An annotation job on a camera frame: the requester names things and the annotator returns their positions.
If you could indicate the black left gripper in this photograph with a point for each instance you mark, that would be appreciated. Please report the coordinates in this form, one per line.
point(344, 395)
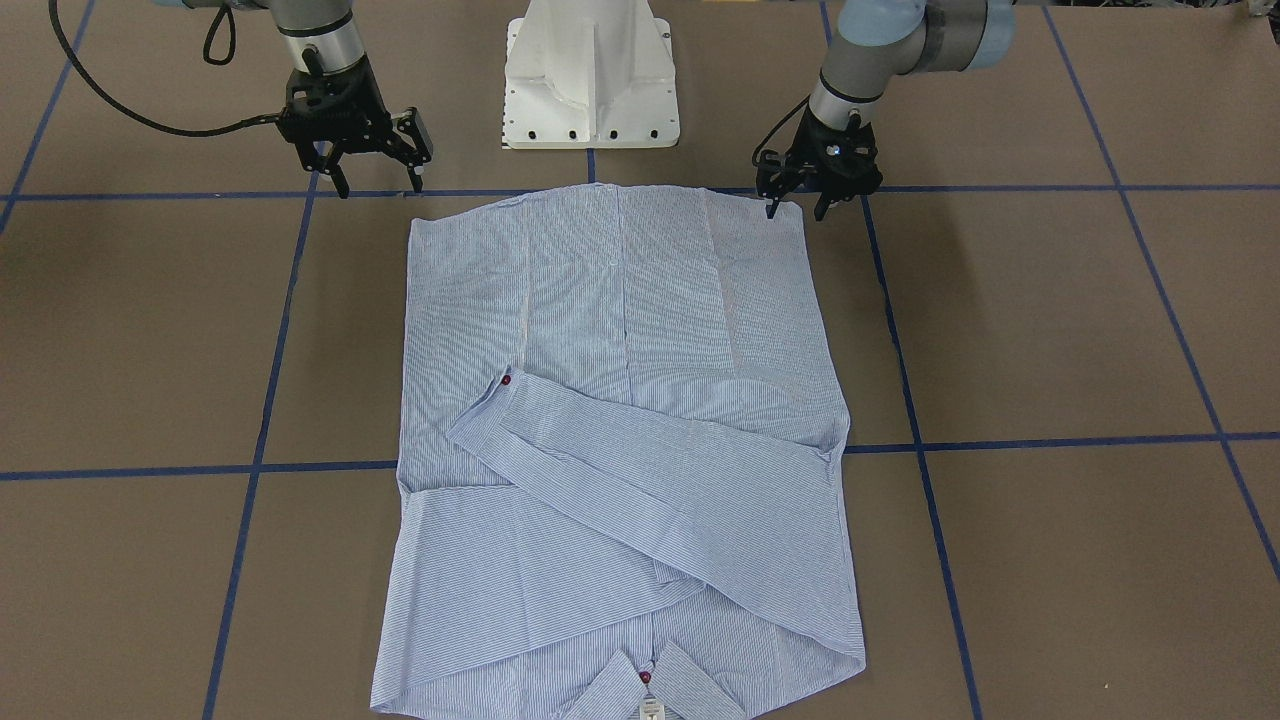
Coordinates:
point(866, 171)

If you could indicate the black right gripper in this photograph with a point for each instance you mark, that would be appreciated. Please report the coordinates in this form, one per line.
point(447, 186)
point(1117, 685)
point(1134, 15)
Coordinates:
point(372, 100)

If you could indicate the light blue striped shirt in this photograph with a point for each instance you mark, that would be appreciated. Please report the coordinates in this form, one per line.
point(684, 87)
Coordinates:
point(620, 464)

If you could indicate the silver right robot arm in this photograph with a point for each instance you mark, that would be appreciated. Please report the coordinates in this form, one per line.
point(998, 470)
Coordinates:
point(325, 28)

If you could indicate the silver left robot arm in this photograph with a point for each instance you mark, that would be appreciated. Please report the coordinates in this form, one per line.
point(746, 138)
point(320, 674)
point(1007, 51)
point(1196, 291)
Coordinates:
point(875, 41)

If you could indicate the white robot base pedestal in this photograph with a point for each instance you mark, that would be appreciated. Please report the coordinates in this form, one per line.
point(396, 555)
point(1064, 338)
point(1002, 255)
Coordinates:
point(589, 75)

